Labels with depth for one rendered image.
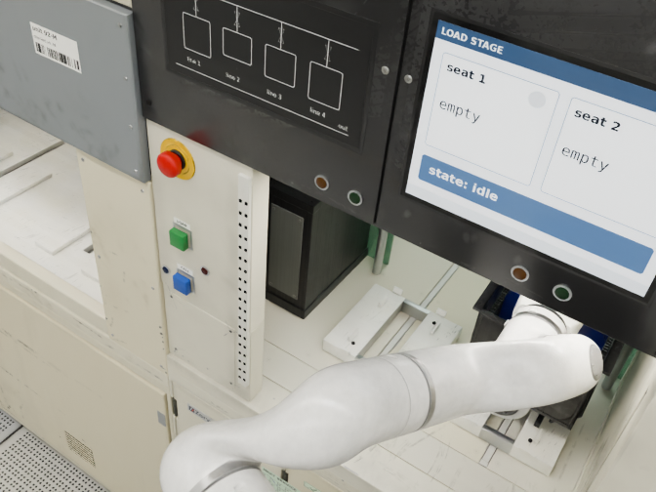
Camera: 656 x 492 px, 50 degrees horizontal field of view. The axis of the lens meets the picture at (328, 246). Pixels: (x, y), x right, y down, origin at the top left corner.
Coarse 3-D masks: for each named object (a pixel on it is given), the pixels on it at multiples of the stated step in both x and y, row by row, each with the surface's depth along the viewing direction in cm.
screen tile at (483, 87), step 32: (448, 64) 71; (480, 64) 69; (448, 96) 73; (480, 96) 71; (512, 96) 69; (448, 128) 75; (512, 128) 71; (544, 128) 69; (480, 160) 75; (512, 160) 73
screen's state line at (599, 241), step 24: (432, 168) 79; (456, 168) 77; (456, 192) 79; (480, 192) 77; (504, 192) 76; (528, 216) 75; (552, 216) 74; (576, 240) 74; (600, 240) 72; (624, 240) 71; (624, 264) 72
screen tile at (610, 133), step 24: (576, 120) 67; (600, 120) 66; (624, 120) 64; (600, 144) 67; (624, 144) 66; (648, 144) 64; (552, 168) 71; (576, 168) 69; (648, 168) 65; (552, 192) 72; (576, 192) 71; (600, 192) 69; (624, 192) 68; (648, 192) 67; (624, 216) 69; (648, 216) 68
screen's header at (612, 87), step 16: (448, 32) 70; (464, 32) 69; (480, 48) 69; (496, 48) 68; (512, 48) 67; (528, 64) 67; (544, 64) 66; (560, 64) 65; (576, 80) 65; (592, 80) 64; (608, 80) 63; (608, 96) 64; (624, 96) 63; (640, 96) 62
